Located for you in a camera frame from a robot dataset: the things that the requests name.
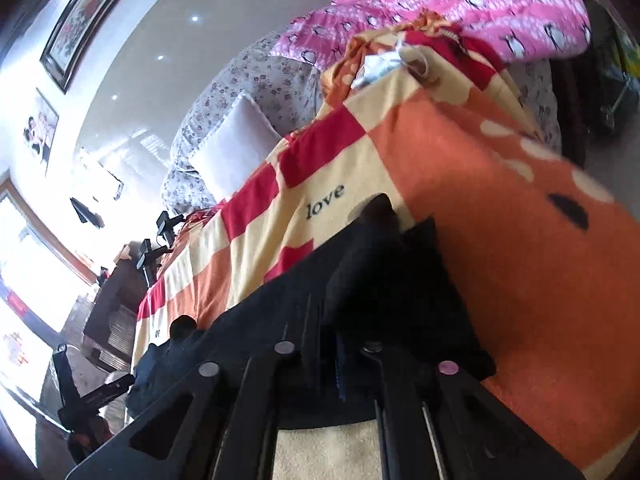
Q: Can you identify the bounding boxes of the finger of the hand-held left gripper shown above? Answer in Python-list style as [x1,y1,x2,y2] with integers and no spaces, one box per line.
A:
[75,374,136,408]
[52,344,78,406]

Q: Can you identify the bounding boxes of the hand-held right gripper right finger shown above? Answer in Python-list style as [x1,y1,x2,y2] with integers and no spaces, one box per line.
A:
[336,332,587,480]

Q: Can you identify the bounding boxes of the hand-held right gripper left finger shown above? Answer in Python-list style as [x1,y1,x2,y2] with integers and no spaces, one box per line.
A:
[65,292,336,480]

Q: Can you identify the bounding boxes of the black pants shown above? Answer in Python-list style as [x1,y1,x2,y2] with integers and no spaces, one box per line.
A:
[125,195,498,431]

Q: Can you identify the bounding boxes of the dark wooden desk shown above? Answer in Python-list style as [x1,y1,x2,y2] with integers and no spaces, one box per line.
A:
[82,260,161,371]

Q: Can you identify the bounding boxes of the wooden framed window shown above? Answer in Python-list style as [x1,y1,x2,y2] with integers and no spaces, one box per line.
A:
[0,175,101,411]

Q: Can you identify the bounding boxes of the orange red checkered blanket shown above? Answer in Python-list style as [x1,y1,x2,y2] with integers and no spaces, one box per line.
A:
[131,15,640,480]

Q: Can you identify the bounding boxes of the white pillow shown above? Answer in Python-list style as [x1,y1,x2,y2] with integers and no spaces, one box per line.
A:
[189,92,283,201]

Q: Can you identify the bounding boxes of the grey floral quilt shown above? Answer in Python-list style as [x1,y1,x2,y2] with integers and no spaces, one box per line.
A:
[160,30,563,216]

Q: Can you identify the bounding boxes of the light blue face mask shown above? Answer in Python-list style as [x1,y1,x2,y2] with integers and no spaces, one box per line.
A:
[355,42,431,88]

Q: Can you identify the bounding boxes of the framed flower painting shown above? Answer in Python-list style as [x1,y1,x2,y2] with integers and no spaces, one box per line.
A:
[40,0,156,93]

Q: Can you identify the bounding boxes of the green and yellow object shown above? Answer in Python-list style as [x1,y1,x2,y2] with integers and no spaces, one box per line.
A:
[600,25,640,121]

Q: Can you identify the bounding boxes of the dark cloth on wall hook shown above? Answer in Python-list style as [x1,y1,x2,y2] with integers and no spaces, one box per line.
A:
[70,197,106,228]

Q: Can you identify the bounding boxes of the wall photo poster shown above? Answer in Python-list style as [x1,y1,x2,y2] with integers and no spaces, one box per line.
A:
[22,87,60,176]

